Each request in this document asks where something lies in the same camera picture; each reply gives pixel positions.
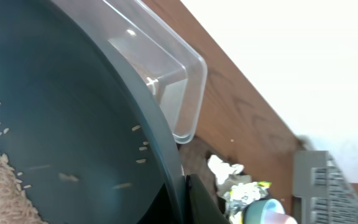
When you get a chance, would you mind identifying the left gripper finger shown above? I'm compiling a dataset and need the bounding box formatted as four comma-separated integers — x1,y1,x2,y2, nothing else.
185,174,229,224

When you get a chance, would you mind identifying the large blue plate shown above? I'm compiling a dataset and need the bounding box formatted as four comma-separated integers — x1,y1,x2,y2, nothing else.
0,1,185,223

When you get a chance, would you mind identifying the pile of white rice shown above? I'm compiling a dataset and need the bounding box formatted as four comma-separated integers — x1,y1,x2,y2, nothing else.
0,85,154,223

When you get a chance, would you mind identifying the grey dishwasher rack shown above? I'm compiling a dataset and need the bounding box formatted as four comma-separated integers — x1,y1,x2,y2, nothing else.
292,151,358,224

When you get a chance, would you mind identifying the crumpled aluminium foil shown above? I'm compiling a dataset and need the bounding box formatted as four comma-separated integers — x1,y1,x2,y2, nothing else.
217,182,269,224

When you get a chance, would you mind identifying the crumpled white tissue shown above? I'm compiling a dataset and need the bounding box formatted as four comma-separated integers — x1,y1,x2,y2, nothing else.
207,155,244,187

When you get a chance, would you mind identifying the brown serving tray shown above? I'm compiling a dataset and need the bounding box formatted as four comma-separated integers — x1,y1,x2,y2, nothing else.
178,136,226,215

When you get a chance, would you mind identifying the clear plastic bin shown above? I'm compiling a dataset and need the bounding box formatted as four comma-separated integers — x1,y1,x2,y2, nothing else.
53,0,208,144

